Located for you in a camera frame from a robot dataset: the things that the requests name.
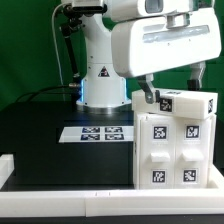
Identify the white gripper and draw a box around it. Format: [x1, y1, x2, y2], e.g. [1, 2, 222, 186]
[111, 8, 221, 104]

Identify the white box part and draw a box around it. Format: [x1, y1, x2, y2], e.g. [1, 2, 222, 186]
[132, 89, 218, 119]

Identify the white cabinet body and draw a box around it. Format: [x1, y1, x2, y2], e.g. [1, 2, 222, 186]
[133, 112, 216, 189]

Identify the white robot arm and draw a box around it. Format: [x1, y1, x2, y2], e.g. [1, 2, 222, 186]
[61, 0, 221, 114]

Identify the white flat tag plate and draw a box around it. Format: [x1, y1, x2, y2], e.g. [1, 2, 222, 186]
[59, 126, 133, 143]

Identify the black cable bundle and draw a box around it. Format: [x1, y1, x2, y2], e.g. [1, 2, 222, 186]
[14, 83, 83, 103]

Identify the white U-shaped frame fence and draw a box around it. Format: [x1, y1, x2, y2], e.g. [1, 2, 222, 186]
[0, 154, 224, 218]

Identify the white cable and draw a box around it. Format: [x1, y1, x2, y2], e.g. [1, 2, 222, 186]
[51, 2, 68, 101]

